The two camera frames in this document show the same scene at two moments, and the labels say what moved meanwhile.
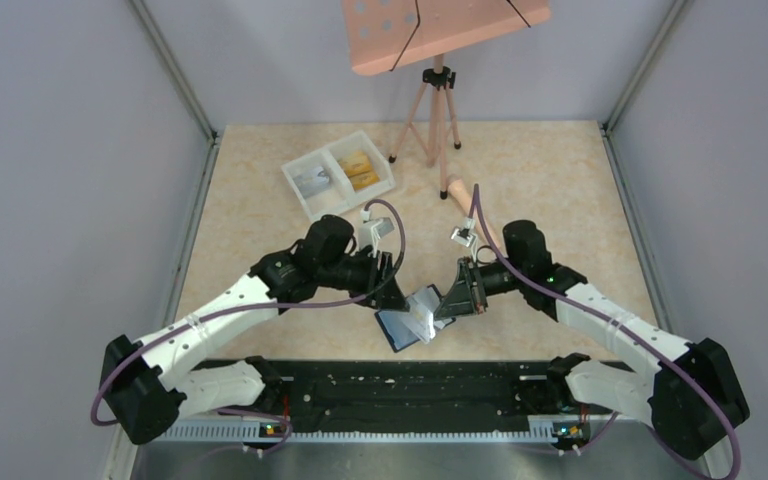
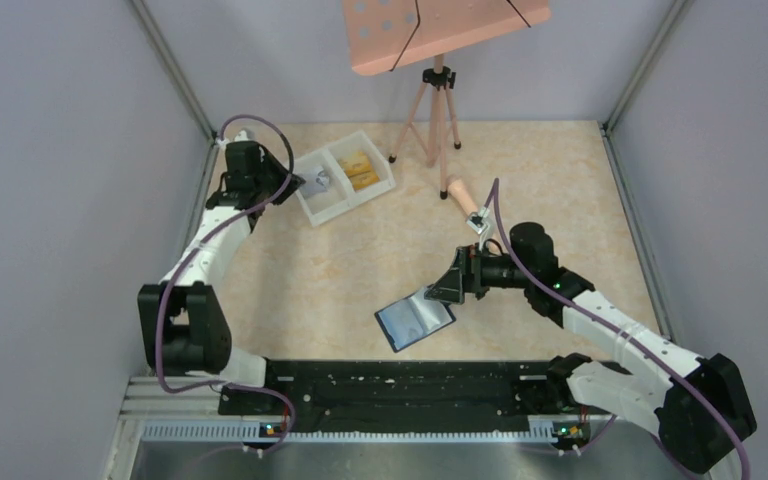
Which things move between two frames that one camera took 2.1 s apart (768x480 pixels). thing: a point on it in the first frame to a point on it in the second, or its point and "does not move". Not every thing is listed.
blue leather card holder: [397, 330] does not move
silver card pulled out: [420, 315] to [316, 184]
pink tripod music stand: [386, 33] does not move
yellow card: [362, 180] does not move
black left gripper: [381, 281] to [273, 162]
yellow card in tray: [355, 163] does not move
